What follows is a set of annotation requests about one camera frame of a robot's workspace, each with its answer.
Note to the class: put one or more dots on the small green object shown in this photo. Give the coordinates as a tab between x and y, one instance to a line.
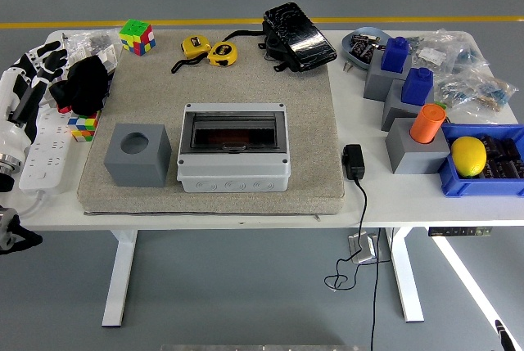
441	104

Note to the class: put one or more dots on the grey block with round hole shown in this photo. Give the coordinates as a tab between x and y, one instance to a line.
139	171

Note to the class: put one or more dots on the white power strip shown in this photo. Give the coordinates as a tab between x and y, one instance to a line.
45	150

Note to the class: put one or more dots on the yellow lemon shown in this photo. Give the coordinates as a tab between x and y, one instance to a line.
468	156

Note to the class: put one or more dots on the white table leg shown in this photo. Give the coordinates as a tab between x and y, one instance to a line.
405	277
118	277

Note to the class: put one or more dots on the clear bag with white label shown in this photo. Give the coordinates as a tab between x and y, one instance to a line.
430	55

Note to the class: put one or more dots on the smoky transparent box lid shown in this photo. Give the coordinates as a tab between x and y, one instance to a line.
233	122

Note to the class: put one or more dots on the clear bag of small hardware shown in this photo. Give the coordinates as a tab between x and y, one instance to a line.
92	40

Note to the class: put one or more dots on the thin metal rod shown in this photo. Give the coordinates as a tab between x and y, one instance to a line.
64	38

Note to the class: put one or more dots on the silver metal bracket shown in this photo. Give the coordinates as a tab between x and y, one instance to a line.
362	250

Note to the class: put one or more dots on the blue block battery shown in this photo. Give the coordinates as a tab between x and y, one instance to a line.
395	56
416	89

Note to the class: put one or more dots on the small black capacitor pile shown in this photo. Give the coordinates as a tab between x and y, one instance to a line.
360	46

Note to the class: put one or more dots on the grey-brown mat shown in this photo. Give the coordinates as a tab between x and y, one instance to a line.
307	142

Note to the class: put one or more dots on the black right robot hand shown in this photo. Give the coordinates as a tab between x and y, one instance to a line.
503	336

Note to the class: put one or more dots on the orange cylinder battery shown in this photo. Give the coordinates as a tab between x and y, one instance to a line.
425	126
225	138

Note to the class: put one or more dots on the black table control panel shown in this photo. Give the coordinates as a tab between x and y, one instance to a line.
458	231

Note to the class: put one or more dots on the grey electrical enclosure box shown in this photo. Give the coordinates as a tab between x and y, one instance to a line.
233	175

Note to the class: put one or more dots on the black power adapter plug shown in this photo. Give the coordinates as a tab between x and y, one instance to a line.
353	163

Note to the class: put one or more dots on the grey block holder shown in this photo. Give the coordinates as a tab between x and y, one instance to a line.
376	81
409	156
395	111

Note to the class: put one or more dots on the black glove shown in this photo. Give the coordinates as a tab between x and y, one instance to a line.
86	85

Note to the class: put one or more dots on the shiny black pouch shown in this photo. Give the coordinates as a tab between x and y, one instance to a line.
303	36

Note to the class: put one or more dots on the clear bag of blue parts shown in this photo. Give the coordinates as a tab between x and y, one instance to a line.
466	56

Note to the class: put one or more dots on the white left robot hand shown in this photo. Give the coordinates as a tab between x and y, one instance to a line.
10	134

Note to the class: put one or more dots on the blue plastic bin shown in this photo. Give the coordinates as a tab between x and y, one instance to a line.
471	188

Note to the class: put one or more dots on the small white socket box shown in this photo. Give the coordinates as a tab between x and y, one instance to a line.
109	56

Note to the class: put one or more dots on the blue-grey dish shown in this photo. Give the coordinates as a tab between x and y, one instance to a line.
348	52

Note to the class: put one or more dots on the rubik's cube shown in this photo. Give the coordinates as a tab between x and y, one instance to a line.
137	38
84	128

